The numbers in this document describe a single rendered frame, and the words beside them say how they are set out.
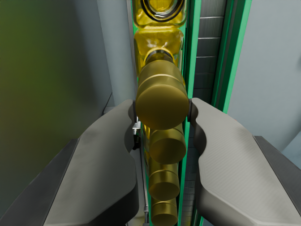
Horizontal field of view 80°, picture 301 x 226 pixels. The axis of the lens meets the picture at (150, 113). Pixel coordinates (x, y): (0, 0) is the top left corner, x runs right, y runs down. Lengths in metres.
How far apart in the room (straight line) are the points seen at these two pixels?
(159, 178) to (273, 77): 0.54
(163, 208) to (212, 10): 0.35
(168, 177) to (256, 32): 0.49
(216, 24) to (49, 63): 0.32
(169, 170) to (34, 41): 0.19
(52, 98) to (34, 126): 0.04
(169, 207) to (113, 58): 0.43
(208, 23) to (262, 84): 0.32
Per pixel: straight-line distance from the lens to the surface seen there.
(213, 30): 0.42
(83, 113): 0.30
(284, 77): 0.69
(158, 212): 0.25
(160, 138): 0.16
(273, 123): 0.78
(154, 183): 0.20
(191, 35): 0.33
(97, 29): 0.51
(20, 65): 0.19
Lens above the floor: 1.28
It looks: 57 degrees down
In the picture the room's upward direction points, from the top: 178 degrees counter-clockwise
